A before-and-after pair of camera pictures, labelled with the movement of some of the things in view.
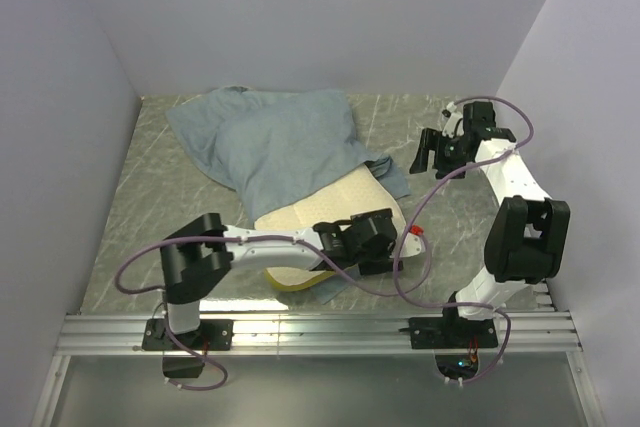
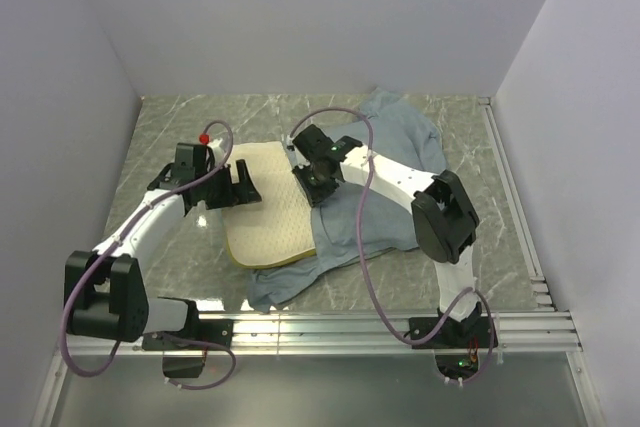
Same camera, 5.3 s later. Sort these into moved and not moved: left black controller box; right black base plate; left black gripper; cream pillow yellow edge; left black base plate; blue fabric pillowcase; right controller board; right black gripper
Moved: left black gripper; blue fabric pillowcase; right black gripper; cream pillow yellow edge
Not moved: left black controller box; left black base plate; right controller board; right black base plate
